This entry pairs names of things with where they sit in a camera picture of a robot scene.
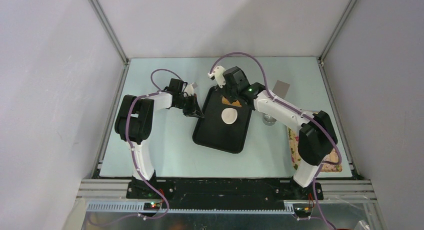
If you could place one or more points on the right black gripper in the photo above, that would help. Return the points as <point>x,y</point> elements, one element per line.
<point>226,85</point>

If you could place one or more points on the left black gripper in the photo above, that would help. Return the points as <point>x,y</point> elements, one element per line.
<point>193,110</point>

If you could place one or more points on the wooden dough roller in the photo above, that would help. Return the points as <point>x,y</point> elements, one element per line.
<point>233,104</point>

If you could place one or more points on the black baking tray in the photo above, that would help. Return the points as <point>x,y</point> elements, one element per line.
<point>211,131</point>

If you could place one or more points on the white dough ball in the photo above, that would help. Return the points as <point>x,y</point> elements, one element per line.
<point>229,115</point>

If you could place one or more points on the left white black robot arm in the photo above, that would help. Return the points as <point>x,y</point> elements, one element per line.
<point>134,124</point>

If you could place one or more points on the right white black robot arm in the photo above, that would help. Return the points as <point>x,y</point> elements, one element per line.
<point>264,101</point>

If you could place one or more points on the small round metal cup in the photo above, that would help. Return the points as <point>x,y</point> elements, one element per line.
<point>268,120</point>

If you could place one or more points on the floral cloth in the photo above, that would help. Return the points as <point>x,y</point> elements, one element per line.
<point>314,144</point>

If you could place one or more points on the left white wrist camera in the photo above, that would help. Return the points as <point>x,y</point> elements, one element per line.
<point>190,89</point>

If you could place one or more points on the metal spatula with red handle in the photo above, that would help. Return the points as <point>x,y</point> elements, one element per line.
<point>281,89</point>

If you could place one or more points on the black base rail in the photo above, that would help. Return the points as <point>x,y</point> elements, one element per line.
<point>225,193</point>

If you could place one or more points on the aluminium frame with cable duct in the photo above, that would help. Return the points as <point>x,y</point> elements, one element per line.
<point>346,205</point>

